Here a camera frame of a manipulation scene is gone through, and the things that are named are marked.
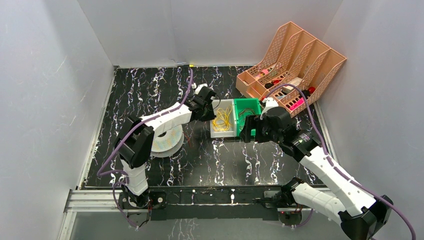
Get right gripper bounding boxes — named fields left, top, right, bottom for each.
left=239, top=114, right=283, bottom=145

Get green plastic bin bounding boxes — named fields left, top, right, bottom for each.
left=234, top=98, right=262, bottom=137

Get yellow cable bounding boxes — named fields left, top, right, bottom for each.
left=211, top=105, right=233, bottom=132

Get white plastic bin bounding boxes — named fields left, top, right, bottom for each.
left=209, top=99, right=237, bottom=139

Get white perforated cable spool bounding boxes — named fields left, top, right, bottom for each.
left=150, top=125, right=185, bottom=158

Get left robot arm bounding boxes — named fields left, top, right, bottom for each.
left=115, top=84, right=217, bottom=208

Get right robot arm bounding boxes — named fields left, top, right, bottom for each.
left=239, top=106, right=392, bottom=240

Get white box in rack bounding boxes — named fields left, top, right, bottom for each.
left=281, top=77, right=303, bottom=94

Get red capped item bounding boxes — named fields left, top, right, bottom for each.
left=308, top=86, right=316, bottom=95

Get peach file organizer rack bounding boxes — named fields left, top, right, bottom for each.
left=236, top=21, right=347, bottom=117

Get dark cables in green bin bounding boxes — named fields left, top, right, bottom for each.
left=237, top=107, right=257, bottom=128

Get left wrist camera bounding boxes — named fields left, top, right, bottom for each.
left=191, top=83, right=208, bottom=95

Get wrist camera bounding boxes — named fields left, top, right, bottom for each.
left=191, top=83, right=208, bottom=95
left=261, top=97, right=279, bottom=116

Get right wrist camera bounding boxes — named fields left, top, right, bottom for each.
left=261, top=97, right=279, bottom=116

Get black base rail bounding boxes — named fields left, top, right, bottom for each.
left=145, top=184, right=332, bottom=222

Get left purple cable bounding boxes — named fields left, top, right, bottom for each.
left=96, top=67, right=195, bottom=229

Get purple cable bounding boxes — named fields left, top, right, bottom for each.
left=96, top=67, right=195, bottom=229
left=264, top=83, right=417, bottom=240

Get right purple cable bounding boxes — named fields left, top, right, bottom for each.
left=264, top=83, right=417, bottom=240

